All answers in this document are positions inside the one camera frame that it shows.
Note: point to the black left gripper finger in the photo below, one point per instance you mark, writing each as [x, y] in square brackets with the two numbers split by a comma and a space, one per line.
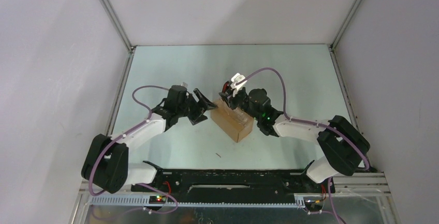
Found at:
[196, 117]
[203, 101]

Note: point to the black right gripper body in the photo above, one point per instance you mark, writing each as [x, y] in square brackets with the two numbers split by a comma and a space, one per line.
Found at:
[242, 101]

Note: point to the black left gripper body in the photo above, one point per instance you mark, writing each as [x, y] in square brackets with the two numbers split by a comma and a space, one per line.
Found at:
[183, 109]

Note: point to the brown cardboard express box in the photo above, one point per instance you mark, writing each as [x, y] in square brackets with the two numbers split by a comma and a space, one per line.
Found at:
[233, 122]

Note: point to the red black utility knife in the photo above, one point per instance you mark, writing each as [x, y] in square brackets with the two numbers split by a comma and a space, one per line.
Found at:
[225, 87]

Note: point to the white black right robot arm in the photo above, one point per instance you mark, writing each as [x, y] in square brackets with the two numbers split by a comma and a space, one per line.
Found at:
[343, 146]

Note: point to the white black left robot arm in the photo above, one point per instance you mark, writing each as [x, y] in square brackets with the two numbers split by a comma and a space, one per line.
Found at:
[108, 165]

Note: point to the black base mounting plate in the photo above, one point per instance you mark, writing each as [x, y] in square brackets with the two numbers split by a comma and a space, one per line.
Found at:
[212, 186]

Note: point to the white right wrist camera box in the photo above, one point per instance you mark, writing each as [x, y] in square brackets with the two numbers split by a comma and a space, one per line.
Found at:
[238, 81]

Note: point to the aluminium frame rail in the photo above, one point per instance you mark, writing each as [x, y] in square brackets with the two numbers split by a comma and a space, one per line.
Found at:
[364, 197]

